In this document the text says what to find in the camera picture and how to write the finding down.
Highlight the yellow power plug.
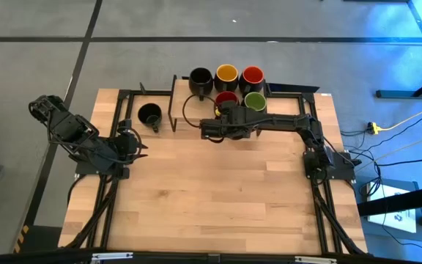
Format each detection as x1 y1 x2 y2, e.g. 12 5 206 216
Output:
366 122 384 135

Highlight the white cable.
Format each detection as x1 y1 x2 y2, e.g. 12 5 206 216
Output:
353 128 422 173

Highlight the black mug yellow inside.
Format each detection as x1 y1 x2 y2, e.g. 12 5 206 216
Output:
213 64 240 93

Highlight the black stand bar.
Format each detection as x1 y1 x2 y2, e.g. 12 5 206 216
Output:
357 183 422 229

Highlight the black aluminium rig frame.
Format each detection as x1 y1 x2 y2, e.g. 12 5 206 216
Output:
59 87 369 257

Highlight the white box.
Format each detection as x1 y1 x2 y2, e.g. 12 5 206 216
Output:
366 181 418 235

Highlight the black mug green inside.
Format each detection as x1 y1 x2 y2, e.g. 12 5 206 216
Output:
242 91 268 113

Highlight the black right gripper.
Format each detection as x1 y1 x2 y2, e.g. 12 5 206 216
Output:
199 100 259 144

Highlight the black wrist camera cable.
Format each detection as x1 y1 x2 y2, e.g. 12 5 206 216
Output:
181 94 219 129

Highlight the silver bracket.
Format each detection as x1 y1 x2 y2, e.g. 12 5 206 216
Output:
294 255 338 264
91 252 134 262

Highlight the black mug orange-red inside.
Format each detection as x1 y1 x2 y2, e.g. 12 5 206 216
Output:
238 65 265 94

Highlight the wooden shelf black metal frame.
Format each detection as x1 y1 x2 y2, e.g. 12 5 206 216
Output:
167 74 270 137

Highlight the dark flat panel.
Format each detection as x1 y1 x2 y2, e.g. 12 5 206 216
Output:
268 83 321 94

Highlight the yellow extension cable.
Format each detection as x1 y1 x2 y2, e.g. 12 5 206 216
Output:
379 109 422 132

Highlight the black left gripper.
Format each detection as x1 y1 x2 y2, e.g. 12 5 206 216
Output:
114 129 149 165

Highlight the dark table frame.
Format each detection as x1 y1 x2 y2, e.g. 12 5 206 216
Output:
375 0 422 100

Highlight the black mug dark red inside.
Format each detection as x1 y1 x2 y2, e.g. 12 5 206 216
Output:
214 90 241 113

